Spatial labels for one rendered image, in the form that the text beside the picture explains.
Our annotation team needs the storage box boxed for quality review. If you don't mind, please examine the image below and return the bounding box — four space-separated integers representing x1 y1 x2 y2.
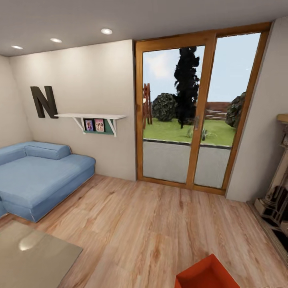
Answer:
174 254 240 288

